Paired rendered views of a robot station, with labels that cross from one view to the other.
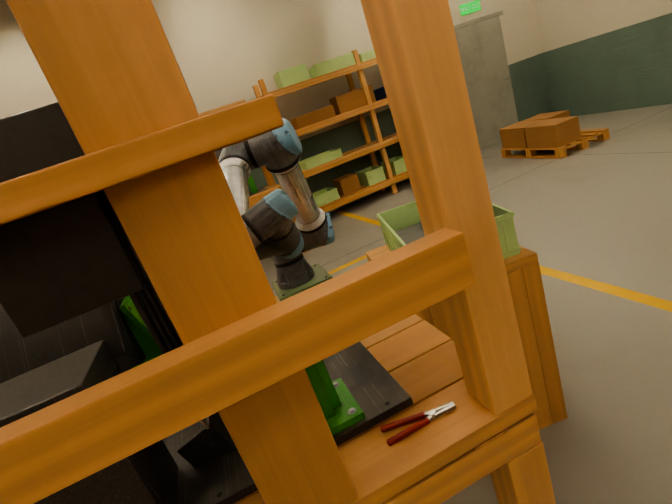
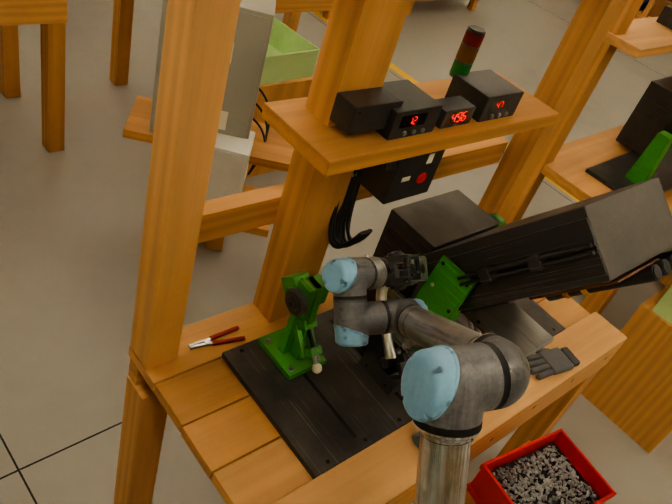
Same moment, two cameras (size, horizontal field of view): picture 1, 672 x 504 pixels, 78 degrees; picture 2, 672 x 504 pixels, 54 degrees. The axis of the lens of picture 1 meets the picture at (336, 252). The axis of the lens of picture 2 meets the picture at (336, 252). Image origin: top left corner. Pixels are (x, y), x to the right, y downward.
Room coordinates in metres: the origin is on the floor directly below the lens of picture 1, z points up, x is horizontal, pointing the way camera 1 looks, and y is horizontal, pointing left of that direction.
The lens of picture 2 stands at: (1.77, -0.61, 2.25)
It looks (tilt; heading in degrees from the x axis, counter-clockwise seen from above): 38 degrees down; 142
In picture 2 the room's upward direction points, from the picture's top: 19 degrees clockwise
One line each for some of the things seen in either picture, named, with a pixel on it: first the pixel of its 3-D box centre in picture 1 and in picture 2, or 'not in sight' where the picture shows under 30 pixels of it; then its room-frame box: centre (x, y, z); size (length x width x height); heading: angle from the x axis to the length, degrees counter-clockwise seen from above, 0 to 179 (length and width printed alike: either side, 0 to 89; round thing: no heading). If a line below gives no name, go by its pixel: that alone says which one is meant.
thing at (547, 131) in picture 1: (549, 134); not in sight; (5.88, -3.47, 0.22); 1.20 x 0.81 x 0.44; 10
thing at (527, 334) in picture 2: not in sight; (483, 303); (0.89, 0.64, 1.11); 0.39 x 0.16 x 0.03; 14
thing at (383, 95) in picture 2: not in sight; (366, 110); (0.66, 0.20, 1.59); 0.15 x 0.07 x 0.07; 104
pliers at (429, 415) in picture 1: (419, 420); (216, 339); (0.68, -0.05, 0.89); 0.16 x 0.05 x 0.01; 97
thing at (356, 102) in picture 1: (370, 125); not in sight; (6.72, -1.16, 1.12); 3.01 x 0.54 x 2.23; 105
